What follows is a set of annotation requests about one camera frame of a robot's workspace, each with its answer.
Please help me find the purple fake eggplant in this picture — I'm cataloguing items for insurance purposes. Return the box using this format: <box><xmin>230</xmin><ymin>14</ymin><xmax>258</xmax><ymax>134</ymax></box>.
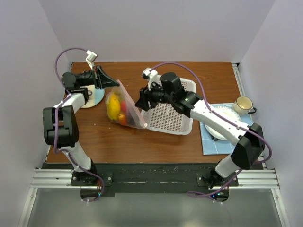
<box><xmin>126</xmin><ymin>111</ymin><xmax>135</xmax><ymax>126</ymax></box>

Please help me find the blue checked cloth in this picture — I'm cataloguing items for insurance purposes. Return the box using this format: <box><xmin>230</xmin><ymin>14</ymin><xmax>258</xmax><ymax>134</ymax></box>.
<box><xmin>200</xmin><ymin>103</ymin><xmax>253</xmax><ymax>155</ymax></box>

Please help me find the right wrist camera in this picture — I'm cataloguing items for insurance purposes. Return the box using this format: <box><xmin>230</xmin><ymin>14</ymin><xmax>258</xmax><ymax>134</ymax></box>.
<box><xmin>142</xmin><ymin>68</ymin><xmax>158</xmax><ymax>90</ymax></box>

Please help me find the cream and blue plate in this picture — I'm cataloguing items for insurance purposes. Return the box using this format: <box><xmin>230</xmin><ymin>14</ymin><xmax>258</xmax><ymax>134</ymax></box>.
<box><xmin>81</xmin><ymin>85</ymin><xmax>105</xmax><ymax>109</ymax></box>

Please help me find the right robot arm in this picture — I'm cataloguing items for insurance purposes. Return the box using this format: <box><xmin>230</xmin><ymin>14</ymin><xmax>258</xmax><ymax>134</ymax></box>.
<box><xmin>135</xmin><ymin>68</ymin><xmax>265</xmax><ymax>186</ymax></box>

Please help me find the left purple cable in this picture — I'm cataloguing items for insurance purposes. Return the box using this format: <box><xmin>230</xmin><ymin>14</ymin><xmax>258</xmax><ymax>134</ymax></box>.
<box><xmin>53</xmin><ymin>47</ymin><xmax>105</xmax><ymax>201</ymax></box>

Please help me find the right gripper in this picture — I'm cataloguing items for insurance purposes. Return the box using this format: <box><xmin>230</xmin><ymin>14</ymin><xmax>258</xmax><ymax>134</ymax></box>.
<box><xmin>135</xmin><ymin>79</ymin><xmax>174</xmax><ymax>112</ymax></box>

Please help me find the aluminium frame rail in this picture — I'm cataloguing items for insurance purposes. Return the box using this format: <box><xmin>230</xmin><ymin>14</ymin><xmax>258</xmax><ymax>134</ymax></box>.
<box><xmin>18</xmin><ymin>61</ymin><xmax>291</xmax><ymax>227</ymax></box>

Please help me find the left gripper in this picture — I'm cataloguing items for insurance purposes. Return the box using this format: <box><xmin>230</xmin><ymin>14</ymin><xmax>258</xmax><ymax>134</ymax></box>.
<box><xmin>78</xmin><ymin>65</ymin><xmax>119</xmax><ymax>90</ymax></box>

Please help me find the cream enamel mug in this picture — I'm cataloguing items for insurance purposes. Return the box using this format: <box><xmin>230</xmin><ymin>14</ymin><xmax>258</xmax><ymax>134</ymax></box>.
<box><xmin>232</xmin><ymin>96</ymin><xmax>257</xmax><ymax>116</ymax></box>

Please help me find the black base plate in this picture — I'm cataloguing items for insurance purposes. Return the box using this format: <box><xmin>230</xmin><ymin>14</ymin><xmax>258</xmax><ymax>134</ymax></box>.
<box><xmin>71</xmin><ymin>164</ymin><xmax>238</xmax><ymax>201</ymax></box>

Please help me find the clear zip top bag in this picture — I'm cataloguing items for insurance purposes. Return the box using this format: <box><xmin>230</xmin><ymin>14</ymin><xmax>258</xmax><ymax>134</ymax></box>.
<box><xmin>105</xmin><ymin>80</ymin><xmax>148</xmax><ymax>129</ymax></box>

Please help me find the purple cable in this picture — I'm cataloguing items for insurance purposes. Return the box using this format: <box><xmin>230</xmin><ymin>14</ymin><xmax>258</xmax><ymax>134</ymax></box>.
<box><xmin>150</xmin><ymin>61</ymin><xmax>272</xmax><ymax>198</ymax></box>
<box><xmin>53</xmin><ymin>47</ymin><xmax>105</xmax><ymax>201</ymax></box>

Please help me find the white paper plate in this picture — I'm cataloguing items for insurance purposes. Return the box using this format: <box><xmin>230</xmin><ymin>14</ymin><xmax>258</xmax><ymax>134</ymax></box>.
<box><xmin>205</xmin><ymin>105</ymin><xmax>241</xmax><ymax>141</ymax></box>

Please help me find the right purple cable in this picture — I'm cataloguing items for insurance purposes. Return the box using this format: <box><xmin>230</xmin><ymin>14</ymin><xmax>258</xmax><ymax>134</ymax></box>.
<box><xmin>150</xmin><ymin>61</ymin><xmax>272</xmax><ymax>198</ymax></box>

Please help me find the red fake apple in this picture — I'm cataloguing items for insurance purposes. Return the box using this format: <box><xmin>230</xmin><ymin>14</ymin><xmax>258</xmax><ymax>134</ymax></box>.
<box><xmin>120</xmin><ymin>100</ymin><xmax>127</xmax><ymax>113</ymax></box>

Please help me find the white plastic basket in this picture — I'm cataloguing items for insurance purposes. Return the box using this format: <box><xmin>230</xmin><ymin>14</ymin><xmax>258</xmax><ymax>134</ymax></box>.
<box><xmin>141</xmin><ymin>72</ymin><xmax>196</xmax><ymax>135</ymax></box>

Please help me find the red orange fake peach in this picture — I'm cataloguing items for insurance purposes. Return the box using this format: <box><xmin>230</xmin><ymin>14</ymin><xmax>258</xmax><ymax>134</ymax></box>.
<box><xmin>118</xmin><ymin>113</ymin><xmax>127</xmax><ymax>126</ymax></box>

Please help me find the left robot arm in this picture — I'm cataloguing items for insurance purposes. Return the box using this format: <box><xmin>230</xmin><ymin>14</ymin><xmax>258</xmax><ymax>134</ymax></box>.
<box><xmin>43</xmin><ymin>66</ymin><xmax>119</xmax><ymax>185</ymax></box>

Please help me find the yellow fake banana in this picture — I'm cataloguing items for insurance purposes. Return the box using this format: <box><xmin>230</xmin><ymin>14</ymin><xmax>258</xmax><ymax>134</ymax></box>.
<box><xmin>107</xmin><ymin>93</ymin><xmax>121</xmax><ymax>121</ymax></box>

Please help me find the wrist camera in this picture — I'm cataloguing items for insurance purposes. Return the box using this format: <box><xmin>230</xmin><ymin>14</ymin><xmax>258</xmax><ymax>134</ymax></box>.
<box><xmin>142</xmin><ymin>68</ymin><xmax>158</xmax><ymax>90</ymax></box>
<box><xmin>85</xmin><ymin>50</ymin><xmax>98</xmax><ymax>70</ymax></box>

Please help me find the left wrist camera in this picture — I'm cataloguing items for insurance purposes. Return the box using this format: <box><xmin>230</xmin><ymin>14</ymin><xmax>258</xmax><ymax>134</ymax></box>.
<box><xmin>85</xmin><ymin>50</ymin><xmax>98</xmax><ymax>70</ymax></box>

